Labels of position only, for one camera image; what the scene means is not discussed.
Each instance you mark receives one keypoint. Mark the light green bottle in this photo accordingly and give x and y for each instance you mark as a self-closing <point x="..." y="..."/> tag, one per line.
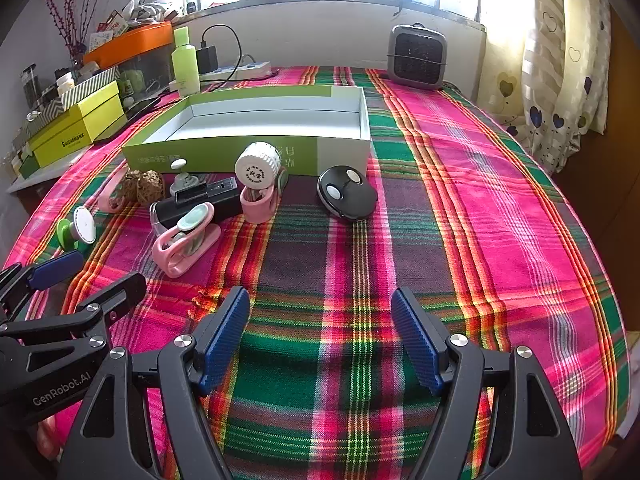
<point x="185" y="67"/>

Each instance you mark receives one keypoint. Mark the brown wooden door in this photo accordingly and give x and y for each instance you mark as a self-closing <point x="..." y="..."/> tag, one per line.
<point x="600" y="185"/>

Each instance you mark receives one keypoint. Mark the white blue power strip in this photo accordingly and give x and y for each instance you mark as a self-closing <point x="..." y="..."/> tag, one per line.
<point x="250" y="68"/>

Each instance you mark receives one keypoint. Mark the white side table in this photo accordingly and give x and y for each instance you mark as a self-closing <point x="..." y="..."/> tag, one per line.
<point x="30" y="180"/>

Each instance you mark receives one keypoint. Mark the black round gadget white buttons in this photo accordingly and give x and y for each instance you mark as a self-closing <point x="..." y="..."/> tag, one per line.
<point x="350" y="200"/>

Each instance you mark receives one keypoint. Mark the cream heart print curtain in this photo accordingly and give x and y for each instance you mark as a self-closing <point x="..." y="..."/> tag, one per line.
<point x="555" y="60"/>

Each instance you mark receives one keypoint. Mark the grey space heater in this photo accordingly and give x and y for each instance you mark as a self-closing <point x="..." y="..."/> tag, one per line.
<point x="417" y="55"/>

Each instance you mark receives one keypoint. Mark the colourful card packets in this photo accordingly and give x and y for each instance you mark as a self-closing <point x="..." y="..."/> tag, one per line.
<point x="107" y="27"/>

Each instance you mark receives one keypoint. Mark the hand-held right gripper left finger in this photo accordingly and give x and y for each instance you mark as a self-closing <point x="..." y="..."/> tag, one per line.
<point x="227" y="335"/>

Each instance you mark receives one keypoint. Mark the black power bank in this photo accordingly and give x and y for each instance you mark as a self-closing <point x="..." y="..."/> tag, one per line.
<point x="220" y="207"/>

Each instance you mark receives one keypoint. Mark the dark glass jar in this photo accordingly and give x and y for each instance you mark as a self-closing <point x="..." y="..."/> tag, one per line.
<point x="30" y="87"/>

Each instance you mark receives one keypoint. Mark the orange storage box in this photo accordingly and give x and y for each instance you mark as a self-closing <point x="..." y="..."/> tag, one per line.
<point x="130" y="42"/>

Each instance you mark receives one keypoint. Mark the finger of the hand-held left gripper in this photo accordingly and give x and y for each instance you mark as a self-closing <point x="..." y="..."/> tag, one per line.
<point x="55" y="267"/>
<point x="120" y="292"/>

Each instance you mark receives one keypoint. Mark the white grey knit gloves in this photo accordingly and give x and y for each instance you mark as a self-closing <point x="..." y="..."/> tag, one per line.
<point x="145" y="7"/>

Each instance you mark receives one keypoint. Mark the green white striped box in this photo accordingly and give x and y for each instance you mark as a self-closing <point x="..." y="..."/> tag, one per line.
<point x="97" y="80"/>

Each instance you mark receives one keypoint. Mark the yellow-green cardboard box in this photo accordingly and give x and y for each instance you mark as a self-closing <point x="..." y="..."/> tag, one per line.
<point x="75" y="130"/>

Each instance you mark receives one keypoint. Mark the pink green plaid tablecloth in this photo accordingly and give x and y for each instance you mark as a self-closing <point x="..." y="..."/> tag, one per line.
<point x="350" y="260"/>

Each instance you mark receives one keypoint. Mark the green white cardboard box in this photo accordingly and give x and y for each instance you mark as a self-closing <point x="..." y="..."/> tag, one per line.
<point x="275" y="120"/>

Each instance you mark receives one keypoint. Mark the black smartphone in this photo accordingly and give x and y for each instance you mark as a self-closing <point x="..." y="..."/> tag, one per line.
<point x="140" y="107"/>

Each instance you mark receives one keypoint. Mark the pink clip with mint pad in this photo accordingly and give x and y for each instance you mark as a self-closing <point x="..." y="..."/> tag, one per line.
<point x="172" y="260"/>
<point x="257" y="207"/>

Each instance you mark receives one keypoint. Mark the white pill bottle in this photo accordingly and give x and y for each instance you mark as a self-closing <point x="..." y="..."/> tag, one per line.
<point x="65" y="82"/>

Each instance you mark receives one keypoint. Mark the black charger plug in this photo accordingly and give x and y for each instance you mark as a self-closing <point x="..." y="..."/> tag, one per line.
<point x="207" y="57"/>

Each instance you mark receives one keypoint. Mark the green white spool-shaped gadget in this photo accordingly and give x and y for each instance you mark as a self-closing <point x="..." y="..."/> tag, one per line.
<point x="82" y="227"/>

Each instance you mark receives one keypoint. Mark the red berry branches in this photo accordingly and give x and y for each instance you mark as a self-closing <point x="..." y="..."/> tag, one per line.
<point x="62" y="15"/>

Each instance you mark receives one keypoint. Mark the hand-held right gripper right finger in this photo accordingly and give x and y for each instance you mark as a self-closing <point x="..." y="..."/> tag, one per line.
<point x="415" y="335"/>

